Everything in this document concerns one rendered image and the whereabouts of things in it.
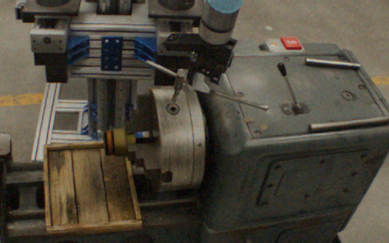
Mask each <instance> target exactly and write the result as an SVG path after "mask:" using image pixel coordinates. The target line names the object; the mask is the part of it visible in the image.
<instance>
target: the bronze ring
mask: <svg viewBox="0 0 389 243"><path fill-rule="evenodd" d="M103 142H104V150H105V156H112V155H114V156H115V157H121V156H124V157H125V158H127V153H128V148H127V145H130V144H136V141H135V133H134V132H132V133H126V131H125V127H124V126H122V128H113V129H112V131H110V130H107V131H103Z"/></svg>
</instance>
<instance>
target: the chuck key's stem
mask: <svg viewBox="0 0 389 243"><path fill-rule="evenodd" d="M184 79H185V72H184V71H183V70H179V71H178V73H177V76H176V79H175V85H174V90H175V91H174V94H173V95H172V99H171V100H172V101H173V102H175V103H176V102H177V101H178V98H179V95H180V94H179V93H180V91H181V88H182V85H183V82H182V81H183V80H184Z"/></svg>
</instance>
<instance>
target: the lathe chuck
mask: <svg viewBox="0 0 389 243"><path fill-rule="evenodd" d="M155 88H156V89H155ZM149 89H151V111H152V131H144V138H152V136H154V146H155V152H156V155H157V158H158V164H159V167H160V169H161V173H166V171H170V172H171V180H169V181H165V180H164V181H160V178H156V177H154V178H150V180H151V184H152V186H153V188H154V190H155V191H156V192H160V191H173V190H186V189H188V187H189V185H190V184H191V180H192V175H193V168H194V140H193V131H192V125H191V115H190V111H189V108H188V103H187V99H186V97H185V94H184V92H183V91H182V90H181V91H180V93H179V94H180V95H179V98H178V101H177V102H176V103H175V102H173V101H172V100H171V99H172V95H173V94H174V91H175V90H174V86H160V87H149V88H148V89H147V90H146V92H145V94H146V95H149V93H150V92H149ZM171 104H173V105H177V106H178V108H179V111H178V112H177V113H175V114H172V113H170V112H168V111H167V109H166V108H167V107H168V105H171Z"/></svg>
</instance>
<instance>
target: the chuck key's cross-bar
mask: <svg viewBox="0 0 389 243"><path fill-rule="evenodd" d="M146 64H148V65H150V66H151V67H153V68H156V69H157V70H159V71H160V72H164V73H166V74H168V75H170V76H171V77H172V78H175V79H176V76H177V74H176V73H174V72H172V71H169V70H167V69H166V68H163V67H161V66H160V65H158V64H157V63H155V62H151V61H149V60H147V61H146ZM209 93H210V94H213V95H219V96H221V97H225V98H228V99H231V100H234V101H237V102H240V103H243V104H246V105H250V106H252V107H255V108H259V109H261V110H264V111H267V110H268V106H266V105H263V104H259V103H257V102H253V101H250V100H247V99H245V98H240V97H236V96H233V95H229V94H227V93H224V92H220V91H217V90H214V89H212V88H210V92H209Z"/></svg>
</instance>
